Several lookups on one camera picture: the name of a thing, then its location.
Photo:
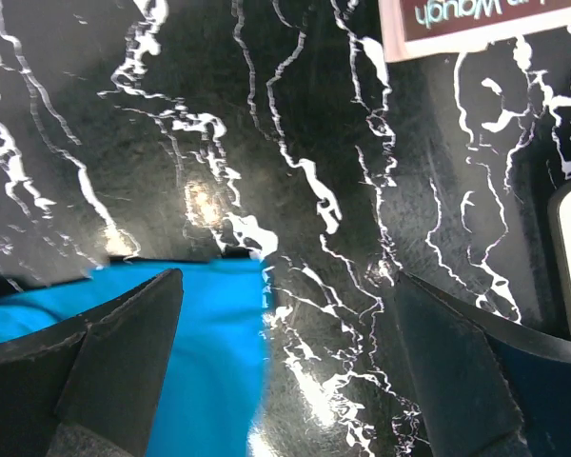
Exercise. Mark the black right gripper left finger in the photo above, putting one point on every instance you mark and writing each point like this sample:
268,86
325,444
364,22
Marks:
90,385

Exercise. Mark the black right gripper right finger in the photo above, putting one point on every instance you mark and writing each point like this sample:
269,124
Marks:
485,385

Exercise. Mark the blue t-shirt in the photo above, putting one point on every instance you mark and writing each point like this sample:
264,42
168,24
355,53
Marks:
215,371

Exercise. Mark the Brideshead Revisited paperback book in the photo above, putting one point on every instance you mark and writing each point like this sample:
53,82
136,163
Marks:
414,29

